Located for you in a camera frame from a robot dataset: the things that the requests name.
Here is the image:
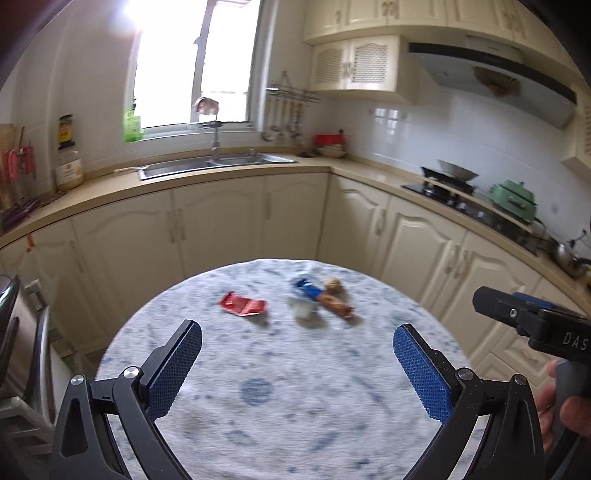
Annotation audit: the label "black range hood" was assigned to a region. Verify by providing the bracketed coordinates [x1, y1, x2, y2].
[408, 41, 579, 130]

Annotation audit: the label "red kitchen utensils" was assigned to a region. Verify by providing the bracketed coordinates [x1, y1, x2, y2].
[2, 144, 38, 186]

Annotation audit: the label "black gas stove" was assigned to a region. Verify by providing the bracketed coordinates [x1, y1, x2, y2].
[401, 167, 546, 254]

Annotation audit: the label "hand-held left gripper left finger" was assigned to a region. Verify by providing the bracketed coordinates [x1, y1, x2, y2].
[50, 319, 204, 480]

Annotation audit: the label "person's right hand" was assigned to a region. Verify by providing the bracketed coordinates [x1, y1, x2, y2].
[537, 360, 591, 452]

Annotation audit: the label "dark bottle yellow label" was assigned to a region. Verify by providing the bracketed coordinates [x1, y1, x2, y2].
[58, 114, 76, 151]

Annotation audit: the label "green bottle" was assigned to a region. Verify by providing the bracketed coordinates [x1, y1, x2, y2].
[123, 105, 144, 143]

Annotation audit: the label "wooden cutting board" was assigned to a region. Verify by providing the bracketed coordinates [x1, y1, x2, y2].
[0, 124, 17, 209]

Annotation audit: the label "red foil wrapper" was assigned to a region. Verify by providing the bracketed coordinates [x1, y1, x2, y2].
[218, 291, 269, 317]

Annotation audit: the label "sausage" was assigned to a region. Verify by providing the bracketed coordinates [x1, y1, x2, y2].
[293, 277, 356, 320]

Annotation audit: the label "steel frame rack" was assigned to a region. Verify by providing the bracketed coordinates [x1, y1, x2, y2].
[0, 274, 71, 480]

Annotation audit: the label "small white cup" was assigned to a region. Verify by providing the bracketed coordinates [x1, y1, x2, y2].
[288, 298, 320, 322]

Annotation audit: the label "steel pot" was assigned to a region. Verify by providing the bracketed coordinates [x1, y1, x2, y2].
[551, 239, 591, 278]

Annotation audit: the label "cream cabinet under sink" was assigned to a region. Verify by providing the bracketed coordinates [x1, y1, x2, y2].
[0, 172, 332, 352]

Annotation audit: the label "wall utensil rack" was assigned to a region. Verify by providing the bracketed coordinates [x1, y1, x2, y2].
[261, 71, 322, 143]

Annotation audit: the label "cream lattice wall cabinet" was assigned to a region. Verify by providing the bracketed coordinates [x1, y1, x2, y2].
[308, 34, 419, 105]

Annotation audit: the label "cream side wall cabinet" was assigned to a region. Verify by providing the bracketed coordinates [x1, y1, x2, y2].
[560, 98, 591, 182]

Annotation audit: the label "grey wok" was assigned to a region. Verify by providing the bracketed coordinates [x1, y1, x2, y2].
[436, 159, 480, 182]

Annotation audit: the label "cream cabinet under stove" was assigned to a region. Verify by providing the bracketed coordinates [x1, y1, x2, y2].
[318, 173, 591, 398]

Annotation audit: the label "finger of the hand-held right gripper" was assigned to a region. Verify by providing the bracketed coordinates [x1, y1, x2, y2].
[513, 292, 563, 312]
[472, 286, 541, 337]

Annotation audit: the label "green pot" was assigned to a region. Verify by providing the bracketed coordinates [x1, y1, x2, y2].
[489, 181, 539, 219]

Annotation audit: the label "large glass jar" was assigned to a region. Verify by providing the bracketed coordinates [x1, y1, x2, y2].
[55, 148, 85, 191]

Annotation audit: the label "steel kitchen sink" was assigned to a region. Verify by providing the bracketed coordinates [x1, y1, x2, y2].
[139, 154, 298, 181]

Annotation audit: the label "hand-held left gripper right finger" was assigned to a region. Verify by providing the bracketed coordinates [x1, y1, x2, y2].
[392, 323, 546, 480]

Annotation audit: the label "kitchen window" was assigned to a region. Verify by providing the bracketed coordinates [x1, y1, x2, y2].
[124, 0, 260, 132]

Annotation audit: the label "steel faucet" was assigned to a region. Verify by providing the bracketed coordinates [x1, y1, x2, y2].
[200, 121, 223, 162]

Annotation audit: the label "cream upper cabinets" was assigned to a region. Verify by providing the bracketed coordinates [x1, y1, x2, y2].
[302, 0, 548, 47]

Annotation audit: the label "dark handled knives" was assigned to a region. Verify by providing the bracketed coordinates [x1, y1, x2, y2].
[0, 198, 43, 228]

